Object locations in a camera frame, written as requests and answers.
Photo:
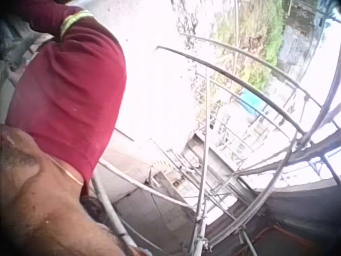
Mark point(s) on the green trees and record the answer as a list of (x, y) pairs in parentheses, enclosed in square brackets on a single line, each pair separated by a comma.
[(255, 34)]

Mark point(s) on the blue tarp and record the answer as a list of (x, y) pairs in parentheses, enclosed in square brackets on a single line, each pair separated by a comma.
[(251, 102)]

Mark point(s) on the red framed metal sheet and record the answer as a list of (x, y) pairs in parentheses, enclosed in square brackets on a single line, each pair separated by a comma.
[(279, 242)]

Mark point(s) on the grey building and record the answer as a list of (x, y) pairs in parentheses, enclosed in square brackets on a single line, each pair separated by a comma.
[(301, 45)]

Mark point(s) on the wooden scaffold planks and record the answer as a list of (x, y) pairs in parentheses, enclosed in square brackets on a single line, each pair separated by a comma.
[(213, 160)]

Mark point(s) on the metal scaffold pipes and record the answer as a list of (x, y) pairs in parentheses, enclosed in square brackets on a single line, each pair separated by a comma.
[(110, 210)]

